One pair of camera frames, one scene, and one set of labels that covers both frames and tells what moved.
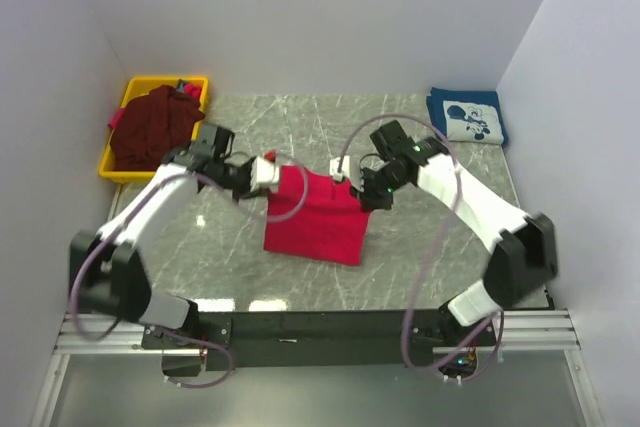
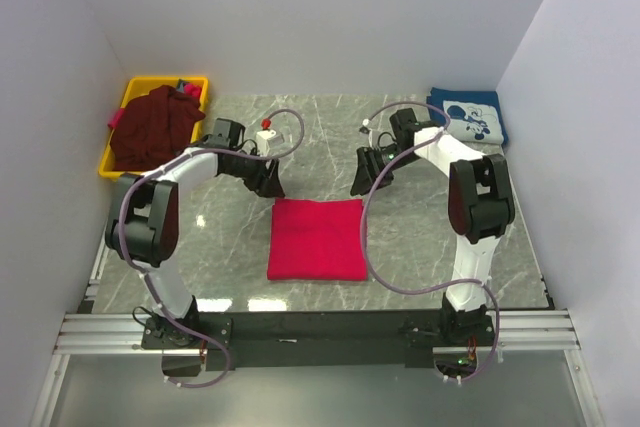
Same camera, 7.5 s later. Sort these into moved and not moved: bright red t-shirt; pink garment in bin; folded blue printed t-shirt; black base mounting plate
Moved: bright red t-shirt
Not moved: folded blue printed t-shirt; black base mounting plate; pink garment in bin
